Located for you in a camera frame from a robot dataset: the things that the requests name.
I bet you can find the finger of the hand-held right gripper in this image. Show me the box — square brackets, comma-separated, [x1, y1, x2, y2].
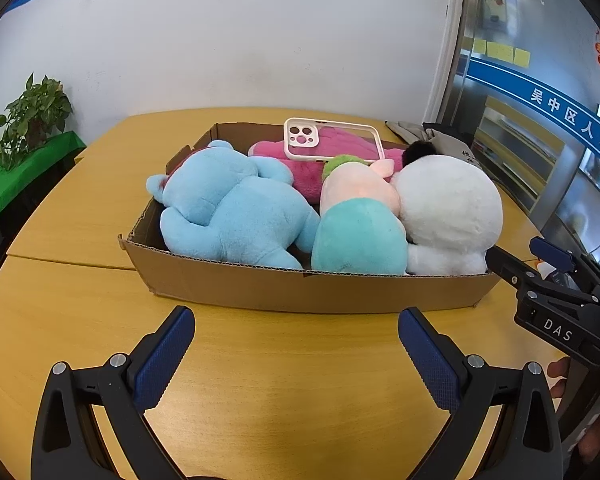
[528, 236, 600, 295]
[486, 244, 537, 292]

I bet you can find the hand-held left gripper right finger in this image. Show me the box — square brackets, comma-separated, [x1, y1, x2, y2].
[398, 307, 563, 480]

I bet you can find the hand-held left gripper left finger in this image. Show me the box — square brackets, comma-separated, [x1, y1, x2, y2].
[30, 305, 197, 480]

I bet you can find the brown cardboard box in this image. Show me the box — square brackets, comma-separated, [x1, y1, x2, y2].
[119, 121, 503, 315]

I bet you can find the light blue plush toy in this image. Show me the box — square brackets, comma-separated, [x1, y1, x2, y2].
[146, 140, 322, 270]

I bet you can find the wooden desktop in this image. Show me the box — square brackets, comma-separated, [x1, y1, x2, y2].
[0, 107, 583, 480]

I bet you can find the person's right hand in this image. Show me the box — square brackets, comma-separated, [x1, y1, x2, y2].
[547, 358, 572, 400]

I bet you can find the white plush toy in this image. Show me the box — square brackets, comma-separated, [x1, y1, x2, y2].
[395, 141, 504, 277]

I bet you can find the beige cloth bag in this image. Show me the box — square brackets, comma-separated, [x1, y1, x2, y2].
[385, 120, 487, 167]

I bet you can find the pig plush toy teal body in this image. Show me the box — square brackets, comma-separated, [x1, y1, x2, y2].
[311, 155, 408, 276]

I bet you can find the blue banner strip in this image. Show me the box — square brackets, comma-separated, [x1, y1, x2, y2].
[467, 55, 600, 173]

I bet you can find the pink plush toy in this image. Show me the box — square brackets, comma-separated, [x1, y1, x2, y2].
[248, 127, 406, 204]

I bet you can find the green table cloth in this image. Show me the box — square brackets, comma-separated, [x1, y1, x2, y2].
[0, 131, 87, 242]

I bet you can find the white-framed clear phone case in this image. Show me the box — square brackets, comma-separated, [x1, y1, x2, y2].
[283, 117, 385, 163]

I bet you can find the cartoon bear sticker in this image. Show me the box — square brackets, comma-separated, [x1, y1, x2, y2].
[481, 0, 519, 34]

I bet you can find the green potted plant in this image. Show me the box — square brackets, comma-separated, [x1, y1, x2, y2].
[0, 72, 74, 172]

